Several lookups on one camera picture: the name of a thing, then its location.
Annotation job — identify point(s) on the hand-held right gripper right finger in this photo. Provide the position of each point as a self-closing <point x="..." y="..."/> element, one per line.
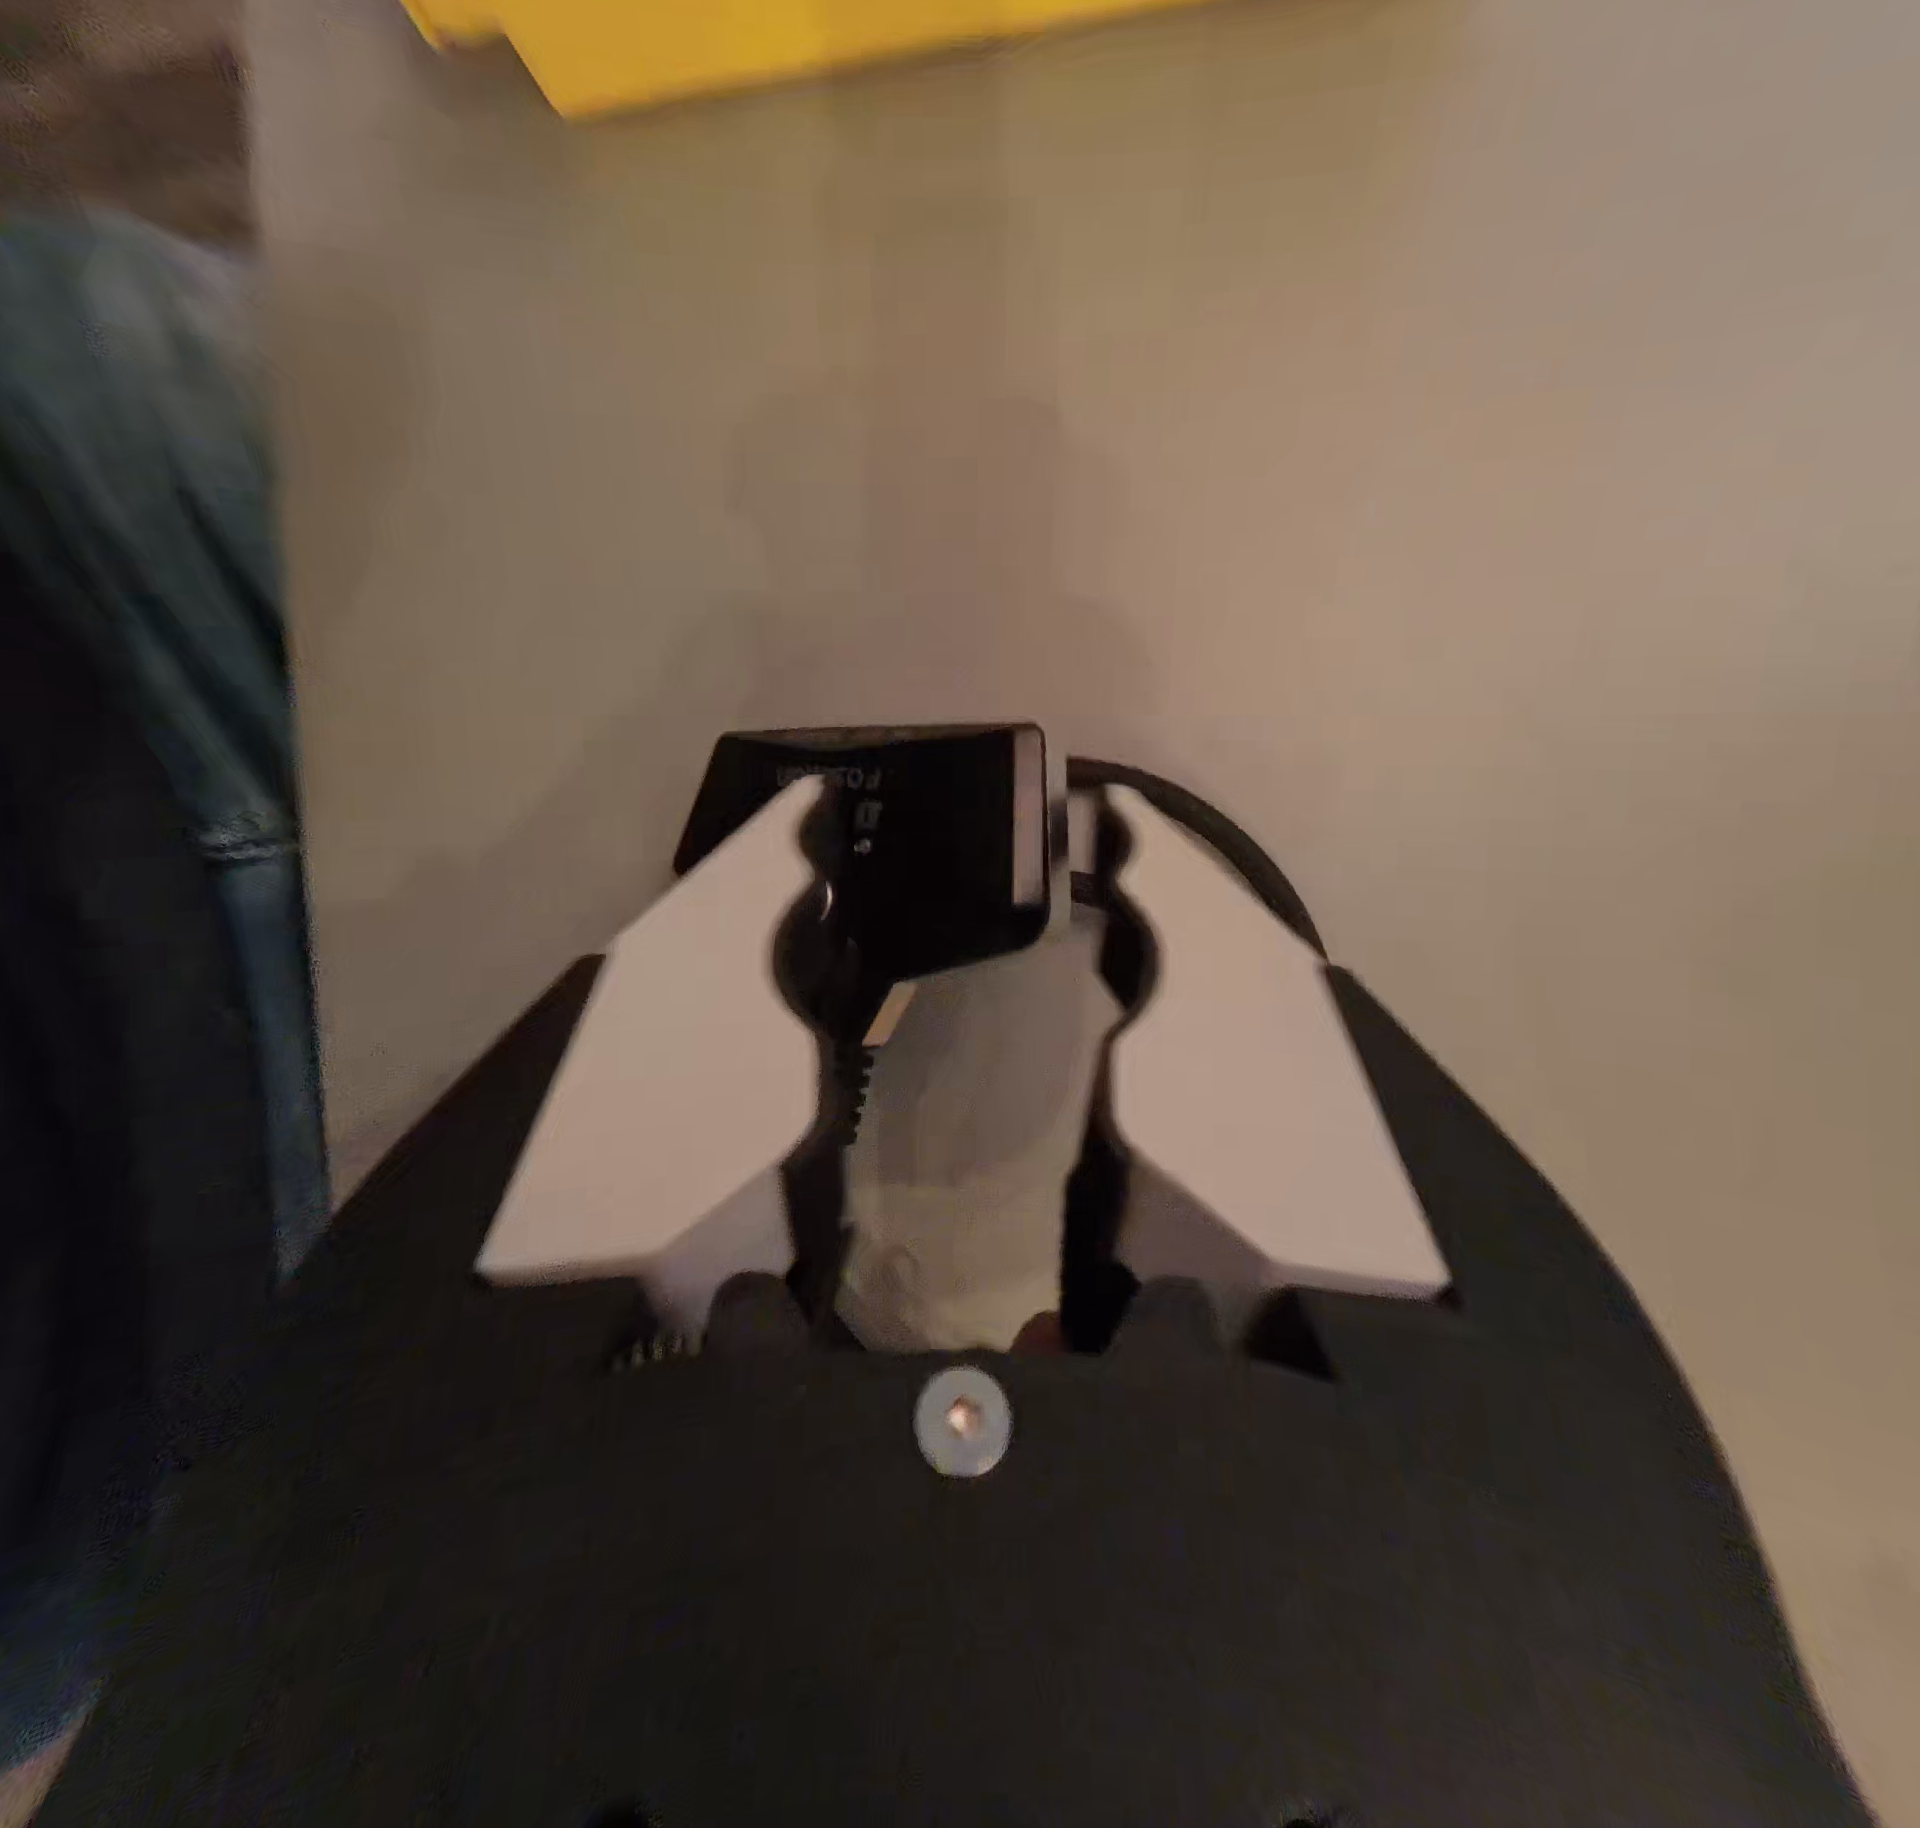
<point x="1261" y="1106"/>

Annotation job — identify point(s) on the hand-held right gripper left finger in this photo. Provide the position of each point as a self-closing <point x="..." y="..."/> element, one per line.
<point x="657" y="1106"/>

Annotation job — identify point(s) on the black hdmi switch box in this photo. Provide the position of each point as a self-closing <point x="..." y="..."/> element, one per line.
<point x="901" y="843"/>

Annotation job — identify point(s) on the person's blue jeans leg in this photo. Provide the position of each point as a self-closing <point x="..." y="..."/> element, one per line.
<point x="183" y="659"/>

